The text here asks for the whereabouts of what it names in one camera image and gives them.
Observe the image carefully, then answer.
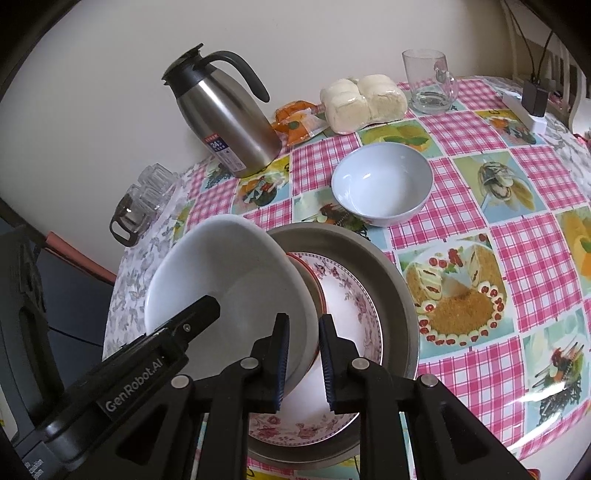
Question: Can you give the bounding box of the floral rimmed white plate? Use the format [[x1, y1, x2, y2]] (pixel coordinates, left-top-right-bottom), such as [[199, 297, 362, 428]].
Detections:
[[249, 252, 385, 447]]

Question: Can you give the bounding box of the pink checkered tablecloth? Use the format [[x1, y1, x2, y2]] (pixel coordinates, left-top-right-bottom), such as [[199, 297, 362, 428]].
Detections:
[[103, 77, 590, 460]]

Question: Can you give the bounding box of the stainless steel plate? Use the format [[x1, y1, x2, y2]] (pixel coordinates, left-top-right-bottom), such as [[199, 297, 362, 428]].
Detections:
[[249, 223, 420, 470]]

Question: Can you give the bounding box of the strawberry pattern white bowl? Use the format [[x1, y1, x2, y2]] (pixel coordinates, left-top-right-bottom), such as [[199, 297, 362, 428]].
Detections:
[[280, 252, 328, 379]]

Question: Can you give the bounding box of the white square bowl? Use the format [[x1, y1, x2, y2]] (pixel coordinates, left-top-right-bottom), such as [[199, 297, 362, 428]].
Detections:
[[144, 214, 318, 392]]

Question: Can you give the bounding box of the glass teapot black handle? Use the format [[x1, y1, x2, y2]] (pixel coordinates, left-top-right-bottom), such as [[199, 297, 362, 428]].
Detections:
[[109, 193, 153, 247]]

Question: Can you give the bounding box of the stainless steel thermos jug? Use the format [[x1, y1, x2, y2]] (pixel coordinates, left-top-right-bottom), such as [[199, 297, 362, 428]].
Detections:
[[162, 44, 283, 178]]

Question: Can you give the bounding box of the orange snack packet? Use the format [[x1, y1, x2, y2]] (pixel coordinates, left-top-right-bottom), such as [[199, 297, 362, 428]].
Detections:
[[271, 100, 329, 147]]

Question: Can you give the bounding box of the black power adapter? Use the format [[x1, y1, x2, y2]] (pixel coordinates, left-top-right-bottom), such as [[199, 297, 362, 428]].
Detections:
[[522, 80, 549, 117]]

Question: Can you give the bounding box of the clear glass mug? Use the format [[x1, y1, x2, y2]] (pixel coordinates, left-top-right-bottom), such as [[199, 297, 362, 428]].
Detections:
[[402, 49, 459, 115]]

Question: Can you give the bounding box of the clear drinking glass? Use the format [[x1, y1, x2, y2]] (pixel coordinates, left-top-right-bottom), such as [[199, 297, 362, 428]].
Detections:
[[126, 184, 162, 215], [138, 163, 179, 196]]

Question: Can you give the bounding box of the light blue bowl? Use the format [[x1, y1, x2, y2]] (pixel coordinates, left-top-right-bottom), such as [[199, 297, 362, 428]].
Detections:
[[331, 142, 434, 228]]

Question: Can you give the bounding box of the bag of white buns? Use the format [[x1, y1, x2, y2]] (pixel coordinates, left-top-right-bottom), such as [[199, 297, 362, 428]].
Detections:
[[320, 74, 409, 135]]

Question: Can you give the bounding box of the white power strip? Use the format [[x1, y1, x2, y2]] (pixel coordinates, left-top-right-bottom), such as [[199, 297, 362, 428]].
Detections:
[[502, 92, 547, 135]]

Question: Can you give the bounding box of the black cable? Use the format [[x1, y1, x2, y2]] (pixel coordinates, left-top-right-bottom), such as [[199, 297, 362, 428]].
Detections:
[[500, 0, 555, 84]]

